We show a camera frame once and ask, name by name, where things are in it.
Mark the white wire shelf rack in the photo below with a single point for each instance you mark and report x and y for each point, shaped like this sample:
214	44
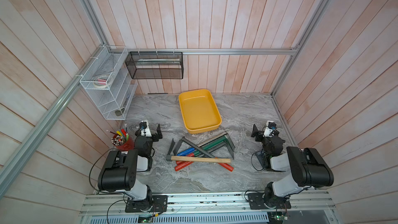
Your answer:
112	102

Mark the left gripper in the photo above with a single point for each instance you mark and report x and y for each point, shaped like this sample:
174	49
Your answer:
153	135

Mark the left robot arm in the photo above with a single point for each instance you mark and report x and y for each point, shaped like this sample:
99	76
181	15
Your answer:
119	172

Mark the yellow plastic storage box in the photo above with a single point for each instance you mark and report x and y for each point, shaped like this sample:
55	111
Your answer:
199	111

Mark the blue grip steel hoe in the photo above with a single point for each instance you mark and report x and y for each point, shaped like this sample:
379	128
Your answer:
191	150

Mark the wooden handle hoe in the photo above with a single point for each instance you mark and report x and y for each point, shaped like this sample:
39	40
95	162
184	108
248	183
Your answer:
196	159

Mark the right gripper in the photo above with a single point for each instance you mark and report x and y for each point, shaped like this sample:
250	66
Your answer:
259	135

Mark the red pencil cup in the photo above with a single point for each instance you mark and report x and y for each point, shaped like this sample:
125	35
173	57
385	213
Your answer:
122	140

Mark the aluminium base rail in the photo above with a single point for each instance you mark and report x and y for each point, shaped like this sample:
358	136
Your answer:
208	202

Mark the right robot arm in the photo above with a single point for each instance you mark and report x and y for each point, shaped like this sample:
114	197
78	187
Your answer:
305	168

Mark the green shaft red grip hoe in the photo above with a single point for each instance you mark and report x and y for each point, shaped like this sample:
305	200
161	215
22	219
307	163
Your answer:
217	142

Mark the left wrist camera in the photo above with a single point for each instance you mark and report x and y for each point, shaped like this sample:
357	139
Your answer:
144	129

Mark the black wire mesh basket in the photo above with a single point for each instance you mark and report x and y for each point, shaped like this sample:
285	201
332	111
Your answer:
155	65

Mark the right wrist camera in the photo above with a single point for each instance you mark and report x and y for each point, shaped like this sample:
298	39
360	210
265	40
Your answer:
270	129

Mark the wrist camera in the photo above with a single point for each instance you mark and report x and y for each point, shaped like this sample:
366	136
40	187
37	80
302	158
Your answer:
144	129
270	129

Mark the tape roll on shelf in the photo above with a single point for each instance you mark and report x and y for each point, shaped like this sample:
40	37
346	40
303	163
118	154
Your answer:
102	81

